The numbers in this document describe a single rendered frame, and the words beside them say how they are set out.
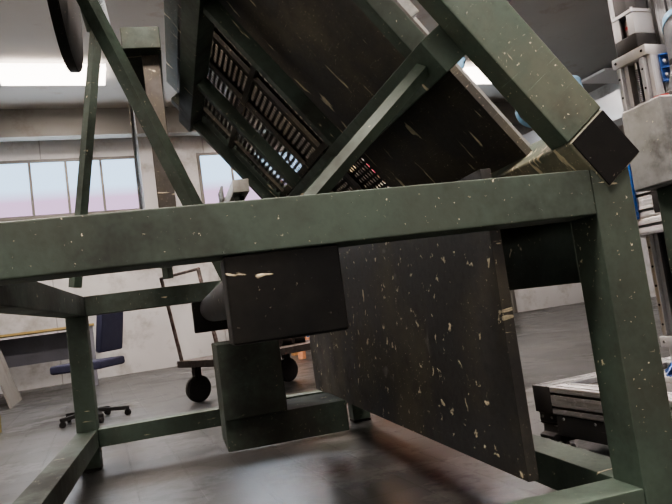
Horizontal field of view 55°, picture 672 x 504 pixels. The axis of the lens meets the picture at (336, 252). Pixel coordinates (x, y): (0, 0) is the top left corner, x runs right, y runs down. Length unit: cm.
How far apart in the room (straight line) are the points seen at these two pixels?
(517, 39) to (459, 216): 37
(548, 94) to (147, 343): 921
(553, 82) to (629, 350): 54
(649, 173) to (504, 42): 43
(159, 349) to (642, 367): 921
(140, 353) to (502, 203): 919
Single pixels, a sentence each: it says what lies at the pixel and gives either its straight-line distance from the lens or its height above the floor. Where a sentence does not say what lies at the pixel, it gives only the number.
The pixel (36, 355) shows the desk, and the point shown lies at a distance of 947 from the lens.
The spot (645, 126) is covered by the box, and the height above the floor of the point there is 88.
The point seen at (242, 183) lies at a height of 101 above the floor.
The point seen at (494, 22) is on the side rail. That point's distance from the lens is 135.
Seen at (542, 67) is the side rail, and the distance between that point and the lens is 136.
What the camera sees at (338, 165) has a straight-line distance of 125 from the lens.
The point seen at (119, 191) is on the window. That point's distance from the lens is 1040.
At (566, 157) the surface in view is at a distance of 137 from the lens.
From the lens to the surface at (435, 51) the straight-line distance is 134.
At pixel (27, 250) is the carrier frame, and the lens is 110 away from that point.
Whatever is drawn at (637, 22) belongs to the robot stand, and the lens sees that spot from 231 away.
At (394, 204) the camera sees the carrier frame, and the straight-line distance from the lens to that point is 115.
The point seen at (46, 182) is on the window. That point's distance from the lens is 1043.
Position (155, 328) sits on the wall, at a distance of 1021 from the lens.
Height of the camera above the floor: 59
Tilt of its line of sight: 5 degrees up
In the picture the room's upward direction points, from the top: 8 degrees counter-clockwise
